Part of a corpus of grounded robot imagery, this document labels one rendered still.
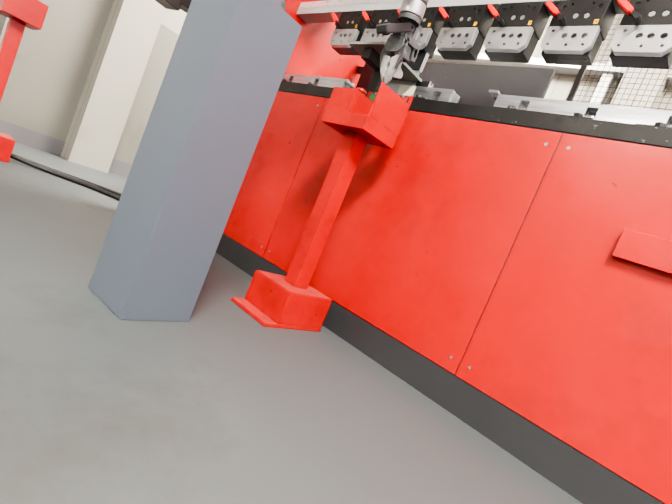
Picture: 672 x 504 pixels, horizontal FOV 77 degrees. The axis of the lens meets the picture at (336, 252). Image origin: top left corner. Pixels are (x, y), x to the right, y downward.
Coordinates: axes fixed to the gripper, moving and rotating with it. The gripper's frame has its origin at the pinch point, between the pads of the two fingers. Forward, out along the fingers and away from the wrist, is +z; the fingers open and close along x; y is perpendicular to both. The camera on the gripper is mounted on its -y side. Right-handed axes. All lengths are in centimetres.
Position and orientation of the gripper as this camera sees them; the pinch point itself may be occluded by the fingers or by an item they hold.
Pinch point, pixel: (384, 79)
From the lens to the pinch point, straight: 144.3
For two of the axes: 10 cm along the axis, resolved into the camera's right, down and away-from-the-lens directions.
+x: -6.7, -3.3, 6.7
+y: 6.7, 1.2, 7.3
